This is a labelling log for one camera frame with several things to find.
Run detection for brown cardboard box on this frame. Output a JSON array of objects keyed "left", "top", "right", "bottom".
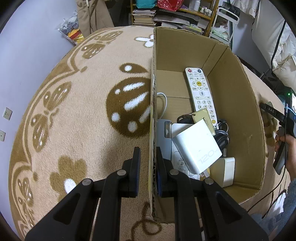
[{"left": 148, "top": 27, "right": 266, "bottom": 223}]

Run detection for person's right hand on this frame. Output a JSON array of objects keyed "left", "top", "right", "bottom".
[{"left": 274, "top": 131, "right": 296, "bottom": 181}]

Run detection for white rectangular charger block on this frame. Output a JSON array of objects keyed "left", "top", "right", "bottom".
[{"left": 210, "top": 157, "right": 235, "bottom": 188}]

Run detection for black key bunch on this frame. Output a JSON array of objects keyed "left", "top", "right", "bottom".
[{"left": 177, "top": 113, "right": 230, "bottom": 150}]

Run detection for white square box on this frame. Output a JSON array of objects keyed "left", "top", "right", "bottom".
[{"left": 171, "top": 120, "right": 222, "bottom": 174}]

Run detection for white folded mattress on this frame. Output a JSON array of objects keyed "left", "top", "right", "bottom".
[{"left": 252, "top": 1, "right": 295, "bottom": 90}]

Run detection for white remote control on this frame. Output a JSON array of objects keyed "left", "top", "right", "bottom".
[{"left": 185, "top": 67, "right": 218, "bottom": 130}]

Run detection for beige card tag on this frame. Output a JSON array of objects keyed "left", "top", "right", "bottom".
[{"left": 191, "top": 109, "right": 215, "bottom": 136}]

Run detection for light blue power bank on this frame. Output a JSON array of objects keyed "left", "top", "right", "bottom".
[{"left": 156, "top": 119, "right": 171, "bottom": 160}]

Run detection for white metal cart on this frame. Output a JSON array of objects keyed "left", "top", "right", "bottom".
[{"left": 209, "top": 7, "right": 240, "bottom": 45}]

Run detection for beige patterned carpet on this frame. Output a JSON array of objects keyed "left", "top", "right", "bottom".
[{"left": 9, "top": 26, "right": 290, "bottom": 240}]

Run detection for wooden bookshelf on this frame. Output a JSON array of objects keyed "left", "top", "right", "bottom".
[{"left": 129, "top": 1, "right": 219, "bottom": 37}]

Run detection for red patterned bag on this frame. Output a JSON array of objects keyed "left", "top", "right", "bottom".
[{"left": 157, "top": 0, "right": 184, "bottom": 11}]

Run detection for stack of books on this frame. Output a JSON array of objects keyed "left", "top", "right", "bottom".
[{"left": 132, "top": 9, "right": 157, "bottom": 26}]

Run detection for teal bag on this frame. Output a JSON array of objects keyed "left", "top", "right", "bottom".
[{"left": 136, "top": 0, "right": 157, "bottom": 9}]

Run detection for plush toy bag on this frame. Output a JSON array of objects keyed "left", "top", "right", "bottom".
[{"left": 56, "top": 11, "right": 84, "bottom": 45}]

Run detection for beige hanging coat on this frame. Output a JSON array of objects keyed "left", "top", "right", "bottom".
[{"left": 75, "top": 0, "right": 114, "bottom": 38}]

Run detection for white wall socket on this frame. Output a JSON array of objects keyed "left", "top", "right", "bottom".
[
  {"left": 3, "top": 108, "right": 13, "bottom": 121},
  {"left": 0, "top": 131, "right": 6, "bottom": 142}
]

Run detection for white looped cable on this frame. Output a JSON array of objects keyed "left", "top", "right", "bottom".
[{"left": 157, "top": 92, "right": 168, "bottom": 120}]

